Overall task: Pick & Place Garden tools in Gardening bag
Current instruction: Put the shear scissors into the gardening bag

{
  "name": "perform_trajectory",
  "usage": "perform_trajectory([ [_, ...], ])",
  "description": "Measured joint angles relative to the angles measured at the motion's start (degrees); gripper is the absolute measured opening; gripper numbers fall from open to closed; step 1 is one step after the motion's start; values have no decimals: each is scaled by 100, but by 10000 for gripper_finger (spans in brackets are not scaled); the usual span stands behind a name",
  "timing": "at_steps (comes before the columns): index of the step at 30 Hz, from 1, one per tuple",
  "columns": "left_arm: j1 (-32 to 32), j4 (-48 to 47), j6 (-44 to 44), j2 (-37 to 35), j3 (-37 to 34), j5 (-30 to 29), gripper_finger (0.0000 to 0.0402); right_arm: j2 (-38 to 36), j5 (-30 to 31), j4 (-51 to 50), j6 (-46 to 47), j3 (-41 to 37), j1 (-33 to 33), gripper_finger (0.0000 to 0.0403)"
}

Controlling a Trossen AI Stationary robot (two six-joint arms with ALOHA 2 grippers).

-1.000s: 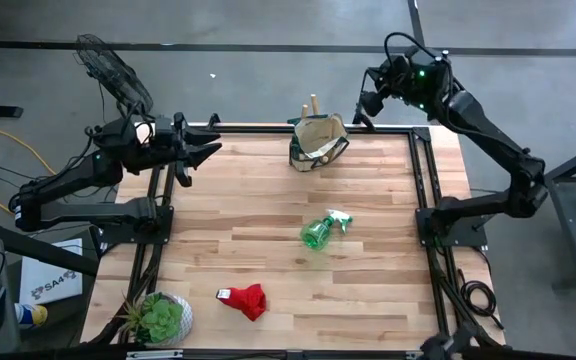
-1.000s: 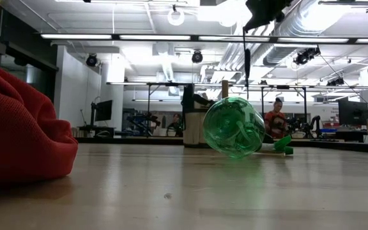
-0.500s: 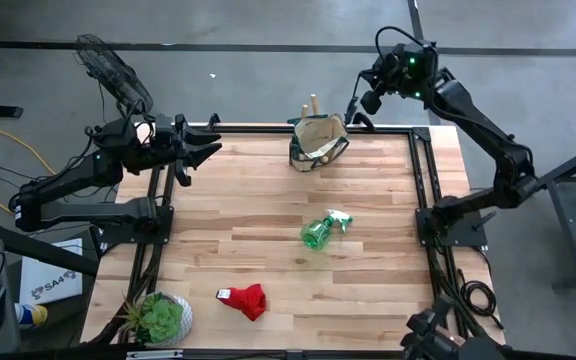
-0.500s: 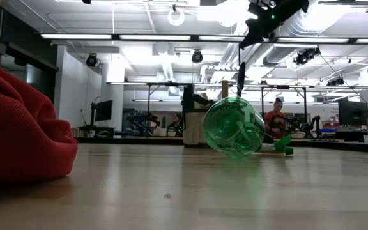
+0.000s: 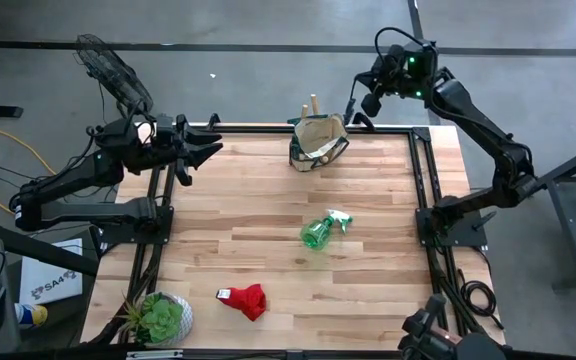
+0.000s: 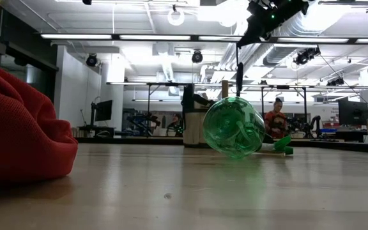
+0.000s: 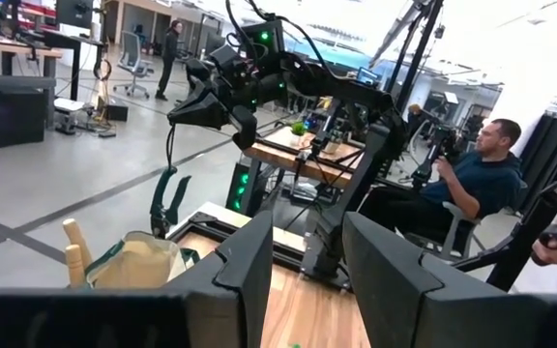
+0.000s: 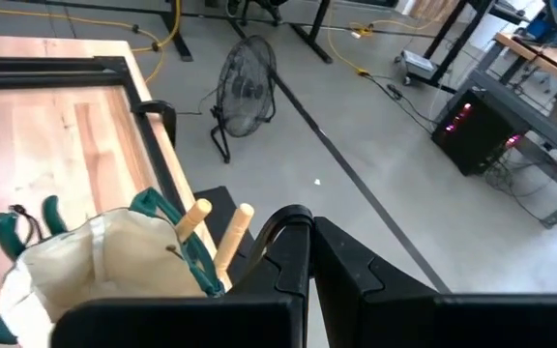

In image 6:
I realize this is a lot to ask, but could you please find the standing person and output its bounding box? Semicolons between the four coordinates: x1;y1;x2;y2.
264;97;289;139

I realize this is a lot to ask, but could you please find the black overhead light bar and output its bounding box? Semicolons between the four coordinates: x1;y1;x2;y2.
40;33;368;45

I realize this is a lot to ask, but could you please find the green plastic spray bottle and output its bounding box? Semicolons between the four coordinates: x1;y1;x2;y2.
202;96;295;160

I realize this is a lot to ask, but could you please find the black ceiling camera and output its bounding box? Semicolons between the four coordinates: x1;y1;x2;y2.
191;50;204;64
293;46;321;66
86;53;99;67
326;77;346;87

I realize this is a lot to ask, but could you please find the round white ceiling lamp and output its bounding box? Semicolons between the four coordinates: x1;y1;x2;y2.
167;5;186;27

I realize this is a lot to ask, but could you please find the black metal frame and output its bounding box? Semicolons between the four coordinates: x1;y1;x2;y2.
107;81;309;139

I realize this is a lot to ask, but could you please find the small black computer monitor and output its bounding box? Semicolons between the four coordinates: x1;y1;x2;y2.
91;99;113;126

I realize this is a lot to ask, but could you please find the seated person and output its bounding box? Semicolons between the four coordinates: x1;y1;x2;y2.
167;113;184;137

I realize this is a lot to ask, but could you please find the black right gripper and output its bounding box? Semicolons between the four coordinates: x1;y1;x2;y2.
237;0;310;49

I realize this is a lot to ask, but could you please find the red knit glove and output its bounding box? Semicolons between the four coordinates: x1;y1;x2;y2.
0;59;79;185

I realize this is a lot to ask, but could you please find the beige canvas gardening bag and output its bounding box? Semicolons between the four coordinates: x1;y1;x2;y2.
181;83;218;149

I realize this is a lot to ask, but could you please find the large black computer monitor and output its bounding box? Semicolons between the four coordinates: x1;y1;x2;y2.
337;99;368;127

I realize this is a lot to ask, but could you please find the silver ventilation duct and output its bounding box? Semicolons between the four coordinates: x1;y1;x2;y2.
262;6;332;66

